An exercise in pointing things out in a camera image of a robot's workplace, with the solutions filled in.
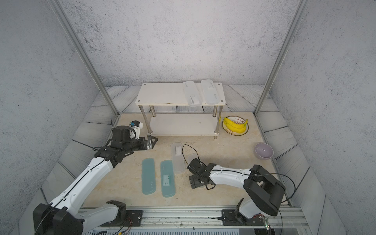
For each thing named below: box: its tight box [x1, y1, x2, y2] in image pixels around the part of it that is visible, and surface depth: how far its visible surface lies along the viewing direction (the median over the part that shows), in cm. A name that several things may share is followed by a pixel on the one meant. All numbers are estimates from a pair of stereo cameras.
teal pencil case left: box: [141, 157, 157, 195], surface depth 89 cm
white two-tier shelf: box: [135, 82, 226, 140], surface depth 95 cm
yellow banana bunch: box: [223, 117, 248, 134], surface depth 108 cm
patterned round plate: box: [222, 121, 250, 137], surface depth 110 cm
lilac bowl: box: [254, 142, 274, 161], surface depth 95 cm
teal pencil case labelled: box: [160, 159, 176, 198], surface depth 86 cm
